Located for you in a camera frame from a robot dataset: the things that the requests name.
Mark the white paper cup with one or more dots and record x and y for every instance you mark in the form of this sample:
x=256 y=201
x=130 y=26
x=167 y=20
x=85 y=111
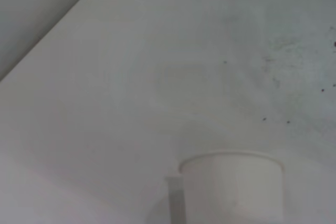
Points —
x=231 y=187

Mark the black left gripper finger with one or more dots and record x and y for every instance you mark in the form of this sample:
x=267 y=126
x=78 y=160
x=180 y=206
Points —
x=176 y=200

